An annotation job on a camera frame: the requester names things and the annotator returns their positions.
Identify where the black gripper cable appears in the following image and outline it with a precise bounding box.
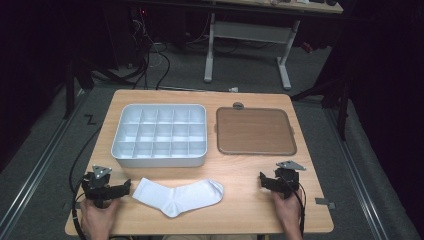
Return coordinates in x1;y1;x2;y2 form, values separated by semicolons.
68;126;103;240
279;175;307;238

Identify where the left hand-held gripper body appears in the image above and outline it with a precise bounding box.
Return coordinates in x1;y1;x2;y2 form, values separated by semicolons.
81;164;116;210

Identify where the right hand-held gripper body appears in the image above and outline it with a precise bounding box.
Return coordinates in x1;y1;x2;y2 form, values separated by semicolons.
273;160;307;200

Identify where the person's right hand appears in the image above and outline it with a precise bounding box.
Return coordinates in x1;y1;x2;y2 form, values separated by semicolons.
271;189;304;232

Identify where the white sock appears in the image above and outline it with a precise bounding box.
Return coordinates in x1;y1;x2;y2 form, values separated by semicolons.
132;177;225;219

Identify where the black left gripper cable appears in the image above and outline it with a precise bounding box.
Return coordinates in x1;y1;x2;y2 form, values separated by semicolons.
68;126;103;240

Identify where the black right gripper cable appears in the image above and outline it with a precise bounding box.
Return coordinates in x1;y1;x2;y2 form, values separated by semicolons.
279;175;307;238

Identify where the brown box lid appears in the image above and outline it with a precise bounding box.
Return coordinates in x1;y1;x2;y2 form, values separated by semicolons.
215;106;298;157

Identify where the white compartment storage box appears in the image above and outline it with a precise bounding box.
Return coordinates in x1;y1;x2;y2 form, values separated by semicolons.
110;103;209;169

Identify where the metal floor rail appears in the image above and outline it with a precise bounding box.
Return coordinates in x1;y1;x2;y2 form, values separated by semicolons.
0;88;91;240
323;108;391;240

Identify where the black looped floor cable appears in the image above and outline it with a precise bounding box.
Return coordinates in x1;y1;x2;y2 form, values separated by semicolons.
154;49;172;91

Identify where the black stand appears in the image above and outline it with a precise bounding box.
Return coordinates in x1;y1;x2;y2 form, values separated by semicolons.
62;59;95;120
289;76;352;141

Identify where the dark computer tower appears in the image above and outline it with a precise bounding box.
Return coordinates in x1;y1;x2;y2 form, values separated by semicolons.
103;4;151;69

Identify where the desk with white legs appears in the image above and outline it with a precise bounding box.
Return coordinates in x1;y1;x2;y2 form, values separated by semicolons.
203;0;344;91

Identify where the white cable tangle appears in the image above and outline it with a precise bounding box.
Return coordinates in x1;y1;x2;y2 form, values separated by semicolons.
132;18;166;68

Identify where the thin grey floor cable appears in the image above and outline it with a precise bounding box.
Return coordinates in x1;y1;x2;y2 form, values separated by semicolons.
156;84;231;93

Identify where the person's left hand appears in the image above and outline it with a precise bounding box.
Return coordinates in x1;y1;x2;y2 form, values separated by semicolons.
79;198;121;236

